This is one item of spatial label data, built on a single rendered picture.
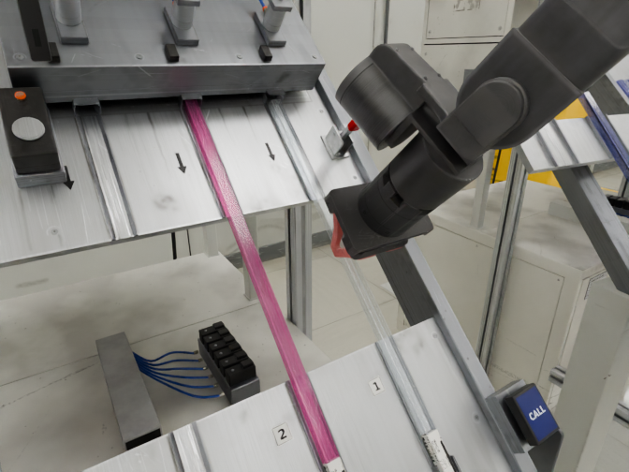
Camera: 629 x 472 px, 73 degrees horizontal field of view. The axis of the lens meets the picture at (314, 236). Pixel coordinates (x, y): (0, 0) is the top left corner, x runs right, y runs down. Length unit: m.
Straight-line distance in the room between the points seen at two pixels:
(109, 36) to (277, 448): 0.43
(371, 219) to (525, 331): 1.12
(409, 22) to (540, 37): 2.63
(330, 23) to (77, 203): 2.21
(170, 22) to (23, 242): 0.27
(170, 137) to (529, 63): 0.36
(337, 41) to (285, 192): 2.11
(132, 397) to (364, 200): 0.48
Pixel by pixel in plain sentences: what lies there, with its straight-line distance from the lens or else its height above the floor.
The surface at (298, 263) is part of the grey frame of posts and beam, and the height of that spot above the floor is 0.76.
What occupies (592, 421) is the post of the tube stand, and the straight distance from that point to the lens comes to 0.85.
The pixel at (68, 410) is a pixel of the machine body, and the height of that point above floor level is 0.62.
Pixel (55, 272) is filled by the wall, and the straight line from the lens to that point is 2.28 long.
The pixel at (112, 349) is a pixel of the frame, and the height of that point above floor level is 0.66.
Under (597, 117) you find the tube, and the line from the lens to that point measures 0.74.
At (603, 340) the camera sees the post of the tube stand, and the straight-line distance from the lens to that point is 0.78.
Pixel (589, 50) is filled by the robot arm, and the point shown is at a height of 1.14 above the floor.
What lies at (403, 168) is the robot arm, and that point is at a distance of 0.35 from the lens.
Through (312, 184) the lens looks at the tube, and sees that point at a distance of 0.51.
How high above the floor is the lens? 1.14
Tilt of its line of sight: 23 degrees down
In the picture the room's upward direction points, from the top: straight up
